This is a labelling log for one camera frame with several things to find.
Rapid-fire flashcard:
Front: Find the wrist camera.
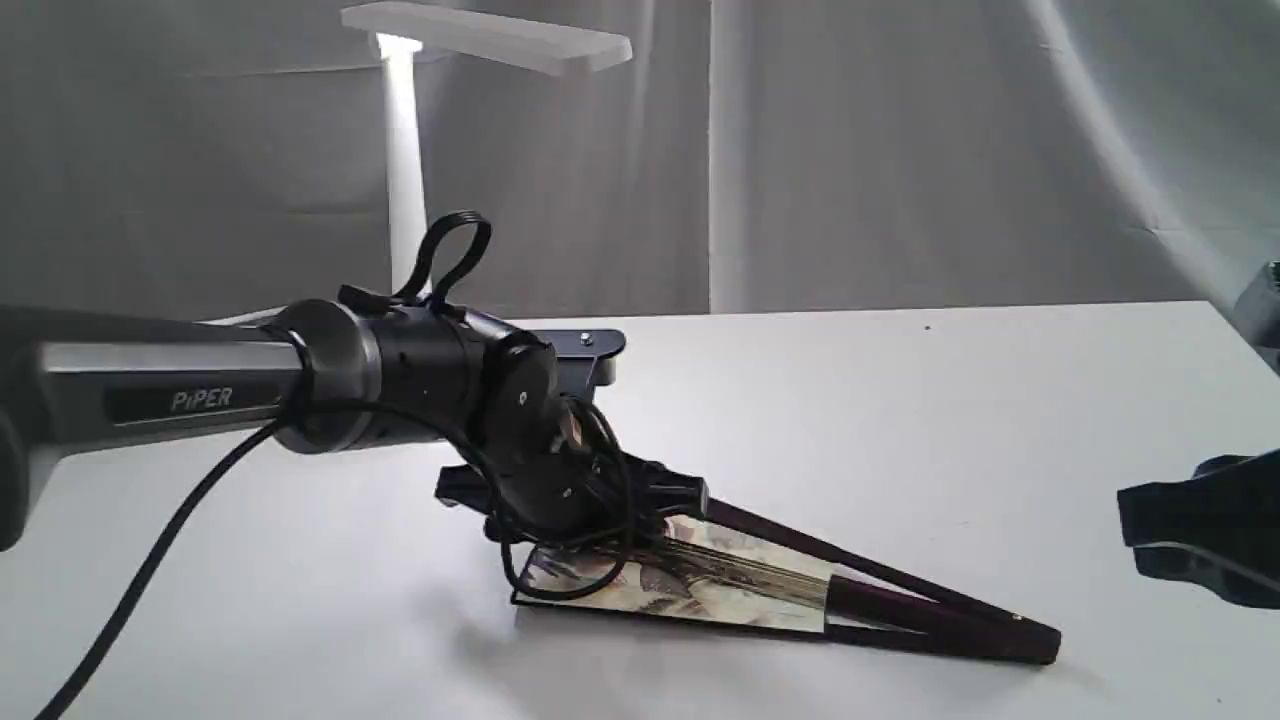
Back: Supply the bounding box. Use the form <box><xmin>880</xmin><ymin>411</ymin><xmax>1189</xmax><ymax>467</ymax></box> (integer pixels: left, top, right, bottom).
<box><xmin>532</xmin><ymin>328</ymin><xmax>627</xmax><ymax>402</ymax></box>
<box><xmin>1228</xmin><ymin>260</ymin><xmax>1279</xmax><ymax>375</ymax></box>

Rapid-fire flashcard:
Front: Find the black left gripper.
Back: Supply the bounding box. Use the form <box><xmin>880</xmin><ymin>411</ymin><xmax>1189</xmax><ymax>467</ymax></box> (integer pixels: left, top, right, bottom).
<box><xmin>435</xmin><ymin>331</ymin><xmax>710</xmax><ymax>536</ymax></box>

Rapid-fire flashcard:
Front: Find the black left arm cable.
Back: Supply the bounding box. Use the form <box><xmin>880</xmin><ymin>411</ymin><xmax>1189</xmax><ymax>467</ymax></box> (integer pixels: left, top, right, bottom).
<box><xmin>35</xmin><ymin>210</ymin><xmax>652</xmax><ymax>720</ymax></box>

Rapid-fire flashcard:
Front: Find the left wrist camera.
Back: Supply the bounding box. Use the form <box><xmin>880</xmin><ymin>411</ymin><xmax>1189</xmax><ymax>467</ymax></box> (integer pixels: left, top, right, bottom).
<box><xmin>532</xmin><ymin>328</ymin><xmax>627</xmax><ymax>402</ymax></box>

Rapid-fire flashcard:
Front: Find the white desk lamp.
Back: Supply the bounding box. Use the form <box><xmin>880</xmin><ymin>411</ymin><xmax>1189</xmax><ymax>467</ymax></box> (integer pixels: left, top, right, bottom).
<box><xmin>338</xmin><ymin>3</ymin><xmax>634</xmax><ymax>301</ymax></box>

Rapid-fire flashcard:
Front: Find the painted paper folding fan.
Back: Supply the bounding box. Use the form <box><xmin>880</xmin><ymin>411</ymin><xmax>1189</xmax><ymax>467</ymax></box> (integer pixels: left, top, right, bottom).
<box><xmin>511</xmin><ymin>500</ymin><xmax>1062</xmax><ymax>666</ymax></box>

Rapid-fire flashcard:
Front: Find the white backdrop curtain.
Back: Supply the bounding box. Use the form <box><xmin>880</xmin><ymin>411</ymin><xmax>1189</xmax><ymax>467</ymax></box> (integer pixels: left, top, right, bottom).
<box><xmin>1</xmin><ymin>1</ymin><xmax>1277</xmax><ymax>320</ymax></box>

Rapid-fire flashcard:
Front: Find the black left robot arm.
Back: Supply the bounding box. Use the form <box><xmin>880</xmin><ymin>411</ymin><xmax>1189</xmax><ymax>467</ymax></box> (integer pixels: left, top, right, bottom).
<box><xmin>1</xmin><ymin>299</ymin><xmax>708</xmax><ymax>550</ymax></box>

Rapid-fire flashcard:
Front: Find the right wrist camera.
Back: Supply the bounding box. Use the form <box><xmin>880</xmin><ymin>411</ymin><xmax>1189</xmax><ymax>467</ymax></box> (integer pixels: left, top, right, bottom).
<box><xmin>1228</xmin><ymin>260</ymin><xmax>1279</xmax><ymax>375</ymax></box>

